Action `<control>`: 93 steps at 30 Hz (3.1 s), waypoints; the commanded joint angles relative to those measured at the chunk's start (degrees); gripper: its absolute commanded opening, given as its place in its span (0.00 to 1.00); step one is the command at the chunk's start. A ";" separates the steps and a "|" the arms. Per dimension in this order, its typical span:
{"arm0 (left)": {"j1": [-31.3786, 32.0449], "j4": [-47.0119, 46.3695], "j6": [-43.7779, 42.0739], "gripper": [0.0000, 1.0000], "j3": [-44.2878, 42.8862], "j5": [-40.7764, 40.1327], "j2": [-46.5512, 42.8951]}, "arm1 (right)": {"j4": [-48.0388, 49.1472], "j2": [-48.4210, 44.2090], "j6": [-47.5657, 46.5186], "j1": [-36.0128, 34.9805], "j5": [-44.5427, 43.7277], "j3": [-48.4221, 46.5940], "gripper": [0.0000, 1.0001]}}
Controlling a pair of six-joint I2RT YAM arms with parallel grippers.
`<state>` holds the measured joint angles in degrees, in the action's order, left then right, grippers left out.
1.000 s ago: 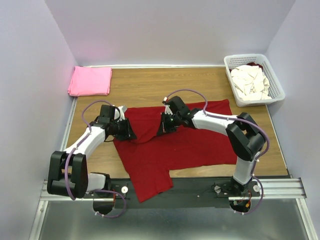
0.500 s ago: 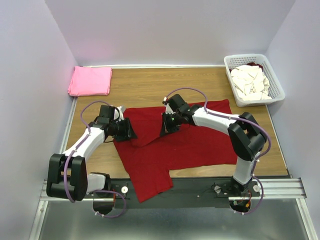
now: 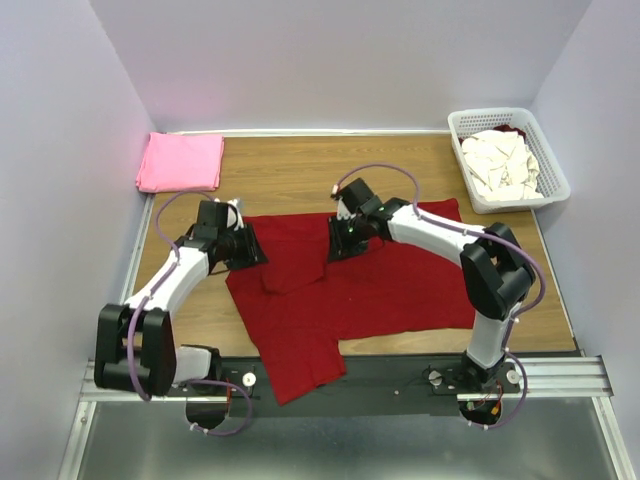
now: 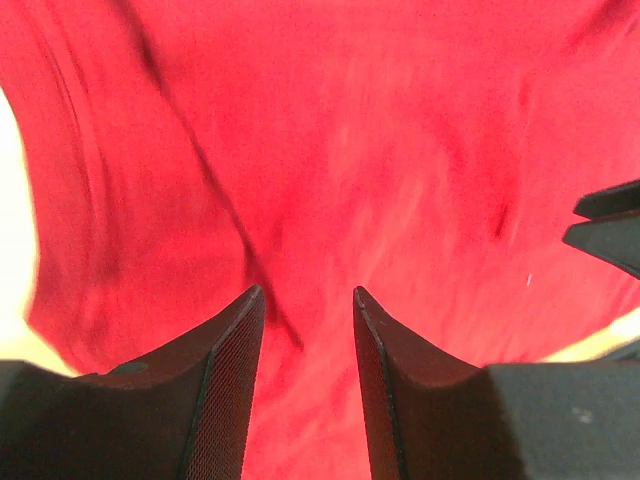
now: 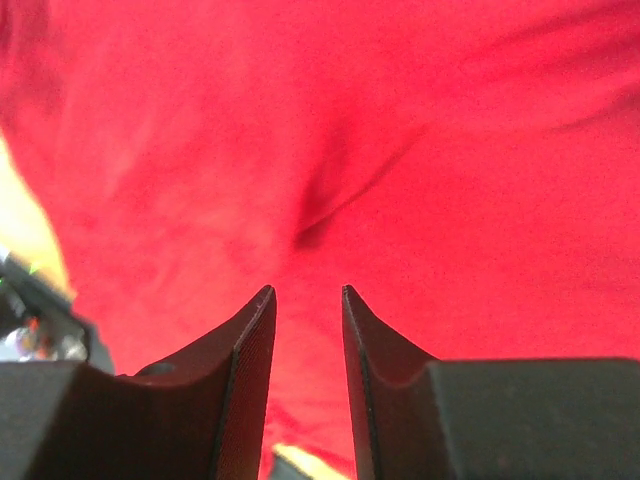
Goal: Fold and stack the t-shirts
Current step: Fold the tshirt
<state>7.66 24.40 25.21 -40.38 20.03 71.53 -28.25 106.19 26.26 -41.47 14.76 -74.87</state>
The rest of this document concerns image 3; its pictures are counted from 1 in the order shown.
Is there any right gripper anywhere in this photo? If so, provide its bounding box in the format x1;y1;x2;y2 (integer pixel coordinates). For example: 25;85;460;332
326;213;369;262

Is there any red t shirt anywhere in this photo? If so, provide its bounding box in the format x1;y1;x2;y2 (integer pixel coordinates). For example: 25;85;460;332
226;213;474;405

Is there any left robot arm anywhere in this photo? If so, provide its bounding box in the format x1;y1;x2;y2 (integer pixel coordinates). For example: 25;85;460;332
94;199;267;400

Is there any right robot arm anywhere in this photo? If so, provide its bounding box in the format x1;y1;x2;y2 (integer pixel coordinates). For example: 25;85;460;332
328;178;536;392

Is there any folded pink t shirt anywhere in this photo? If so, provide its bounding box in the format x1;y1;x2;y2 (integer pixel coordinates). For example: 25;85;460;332
136;132;225;193

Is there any cream white t shirt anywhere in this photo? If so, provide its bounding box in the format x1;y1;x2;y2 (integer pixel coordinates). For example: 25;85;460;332
461;128;543;202

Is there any dark red shirt in basket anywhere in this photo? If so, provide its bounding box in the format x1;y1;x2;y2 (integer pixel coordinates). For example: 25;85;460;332
494;124;526;140

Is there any white plastic basket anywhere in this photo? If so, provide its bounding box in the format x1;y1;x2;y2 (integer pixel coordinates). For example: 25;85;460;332
448;107;570;214

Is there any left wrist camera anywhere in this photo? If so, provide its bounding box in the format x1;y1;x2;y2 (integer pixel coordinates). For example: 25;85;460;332
217;198;245;230

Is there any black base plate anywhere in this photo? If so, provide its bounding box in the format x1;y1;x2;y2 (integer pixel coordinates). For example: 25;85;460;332
168;354;521;425

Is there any aluminium frame rail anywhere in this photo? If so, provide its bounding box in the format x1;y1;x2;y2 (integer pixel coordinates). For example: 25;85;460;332
57;194;621;480

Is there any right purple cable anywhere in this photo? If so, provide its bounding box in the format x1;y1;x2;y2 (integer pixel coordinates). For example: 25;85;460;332
331;163;547;432

